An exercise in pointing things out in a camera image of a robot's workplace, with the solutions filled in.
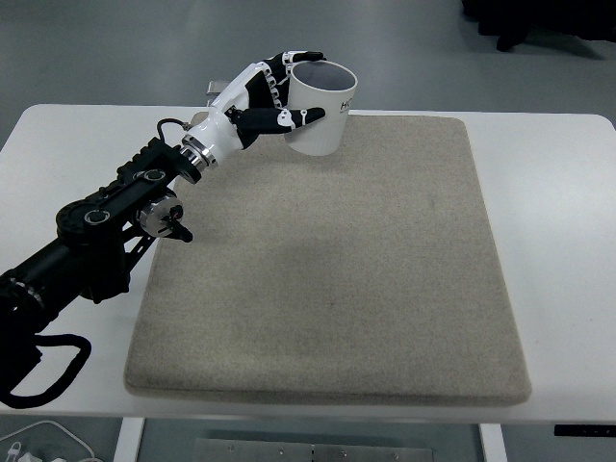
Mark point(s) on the beige felt mat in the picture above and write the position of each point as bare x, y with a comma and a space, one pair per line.
368, 276

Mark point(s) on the white ribbed cup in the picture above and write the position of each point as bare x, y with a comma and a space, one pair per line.
324, 85

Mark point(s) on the white table leg left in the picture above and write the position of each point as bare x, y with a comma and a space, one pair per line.
128, 443

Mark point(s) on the metal table base plate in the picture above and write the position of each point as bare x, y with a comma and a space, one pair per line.
244, 450

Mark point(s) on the white table leg right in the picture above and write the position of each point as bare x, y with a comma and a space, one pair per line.
492, 442

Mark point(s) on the black table control panel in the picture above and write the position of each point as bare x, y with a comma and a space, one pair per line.
585, 430

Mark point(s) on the upper metal floor plate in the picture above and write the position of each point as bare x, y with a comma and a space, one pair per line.
216, 87

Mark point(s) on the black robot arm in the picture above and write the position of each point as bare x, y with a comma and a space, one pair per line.
101, 237

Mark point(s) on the white table leg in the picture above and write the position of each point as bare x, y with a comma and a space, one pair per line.
128, 443
492, 442

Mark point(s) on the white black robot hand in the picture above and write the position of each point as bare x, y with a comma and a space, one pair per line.
254, 103

